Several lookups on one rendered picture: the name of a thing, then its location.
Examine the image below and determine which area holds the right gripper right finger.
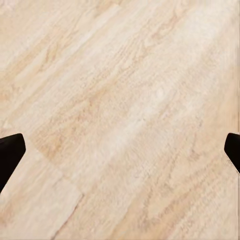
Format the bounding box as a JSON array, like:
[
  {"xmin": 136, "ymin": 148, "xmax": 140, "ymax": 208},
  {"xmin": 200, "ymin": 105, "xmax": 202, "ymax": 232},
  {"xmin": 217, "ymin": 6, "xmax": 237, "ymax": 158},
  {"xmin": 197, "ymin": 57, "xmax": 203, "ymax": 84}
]
[{"xmin": 224, "ymin": 133, "xmax": 240, "ymax": 173}]

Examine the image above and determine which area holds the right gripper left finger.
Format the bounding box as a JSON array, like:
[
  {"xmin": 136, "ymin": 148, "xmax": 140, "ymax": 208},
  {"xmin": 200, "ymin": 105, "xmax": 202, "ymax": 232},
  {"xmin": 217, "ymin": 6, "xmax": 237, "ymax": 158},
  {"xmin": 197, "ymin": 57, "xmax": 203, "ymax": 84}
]
[{"xmin": 0, "ymin": 133, "xmax": 26, "ymax": 193}]

